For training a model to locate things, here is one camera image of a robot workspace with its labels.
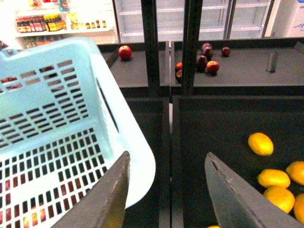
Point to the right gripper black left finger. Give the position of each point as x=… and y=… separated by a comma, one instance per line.
x=104, y=205

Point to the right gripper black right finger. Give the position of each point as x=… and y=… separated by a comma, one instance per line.
x=237, y=204

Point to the light blue plastic basket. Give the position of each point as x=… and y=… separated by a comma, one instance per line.
x=63, y=123

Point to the yellow lemon middle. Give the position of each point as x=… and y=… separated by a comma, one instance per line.
x=273, y=177

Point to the yellow lemon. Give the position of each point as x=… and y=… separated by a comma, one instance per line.
x=280, y=197
x=273, y=177
x=261, y=144

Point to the yellow lemon lower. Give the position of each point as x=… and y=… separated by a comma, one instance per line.
x=280, y=197

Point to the yellow lemon top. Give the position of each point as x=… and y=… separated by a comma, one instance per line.
x=261, y=144

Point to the yellow lemon right edge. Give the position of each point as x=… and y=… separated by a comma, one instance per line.
x=296, y=172

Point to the black fruit tray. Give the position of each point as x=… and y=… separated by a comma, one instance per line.
x=221, y=125

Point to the red orange apple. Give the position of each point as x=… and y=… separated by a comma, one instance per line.
x=212, y=67

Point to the dark plum fruit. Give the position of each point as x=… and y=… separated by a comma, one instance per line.
x=201, y=63

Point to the small dark red apple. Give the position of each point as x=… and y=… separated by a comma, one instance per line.
x=226, y=51

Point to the red apple left tray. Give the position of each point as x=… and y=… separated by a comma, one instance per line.
x=125, y=52

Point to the grocery shelf with bottles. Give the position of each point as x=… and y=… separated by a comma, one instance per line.
x=38, y=22

